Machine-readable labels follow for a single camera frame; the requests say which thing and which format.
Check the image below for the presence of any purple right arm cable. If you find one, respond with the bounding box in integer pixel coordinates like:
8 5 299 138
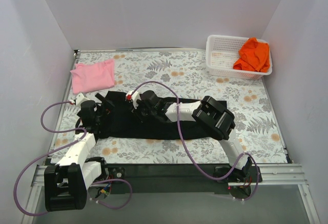
132 80 260 201

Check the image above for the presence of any floral patterned table mat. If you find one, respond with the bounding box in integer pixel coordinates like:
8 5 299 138
50 50 293 165

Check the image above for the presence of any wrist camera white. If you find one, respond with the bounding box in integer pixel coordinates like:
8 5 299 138
126 91 141 109
69 92 90 107

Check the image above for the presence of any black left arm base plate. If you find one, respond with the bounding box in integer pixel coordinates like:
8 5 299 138
99 165 126 180

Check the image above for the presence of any black t shirt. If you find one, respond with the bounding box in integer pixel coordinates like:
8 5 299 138
97 90 229 140

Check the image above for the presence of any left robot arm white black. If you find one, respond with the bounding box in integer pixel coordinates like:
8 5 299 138
44 93 114 212

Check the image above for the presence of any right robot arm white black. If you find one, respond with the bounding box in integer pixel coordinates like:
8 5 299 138
126 91 252 182

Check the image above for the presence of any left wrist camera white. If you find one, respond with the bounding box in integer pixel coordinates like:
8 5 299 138
69 92 90 107

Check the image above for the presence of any pink folded t shirt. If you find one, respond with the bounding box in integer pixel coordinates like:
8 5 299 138
70 59 115 94

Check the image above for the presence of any orange t shirt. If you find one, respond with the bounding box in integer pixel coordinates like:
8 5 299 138
233 37 271 73

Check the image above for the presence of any white plastic laundry basket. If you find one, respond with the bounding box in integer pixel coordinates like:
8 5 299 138
206 35 273 80

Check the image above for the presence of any aluminium frame rail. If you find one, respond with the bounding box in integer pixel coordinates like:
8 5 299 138
23 164 320 223

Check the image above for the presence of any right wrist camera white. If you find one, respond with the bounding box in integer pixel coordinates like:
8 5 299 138
126 91 141 109

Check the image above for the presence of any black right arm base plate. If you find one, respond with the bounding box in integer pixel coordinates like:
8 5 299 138
214 166 263 184

